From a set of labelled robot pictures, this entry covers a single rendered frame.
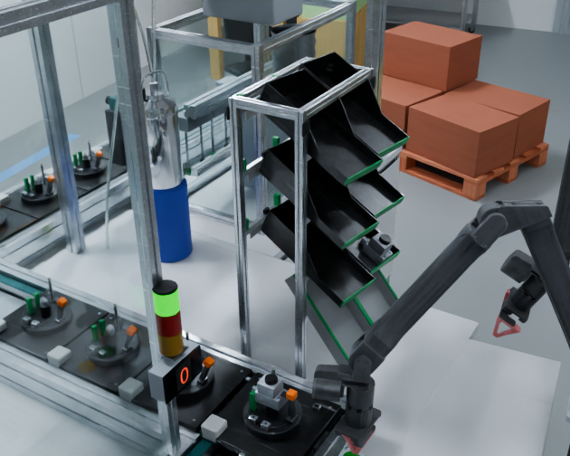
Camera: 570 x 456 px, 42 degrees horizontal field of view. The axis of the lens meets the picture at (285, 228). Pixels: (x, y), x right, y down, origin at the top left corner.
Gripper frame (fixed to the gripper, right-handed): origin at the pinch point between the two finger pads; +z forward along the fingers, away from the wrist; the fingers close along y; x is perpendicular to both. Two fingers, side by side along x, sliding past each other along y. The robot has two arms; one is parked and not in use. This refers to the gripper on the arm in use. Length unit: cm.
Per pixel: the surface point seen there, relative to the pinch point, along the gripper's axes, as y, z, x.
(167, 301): 20, -39, -33
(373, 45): -164, -37, -80
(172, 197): -56, -10, -97
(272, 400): 1.4, -5.2, -20.6
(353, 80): -43, -66, -27
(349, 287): -27.9, -20.5, -17.4
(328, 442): -2.0, 3.7, -7.6
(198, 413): 7.0, 3.4, -37.9
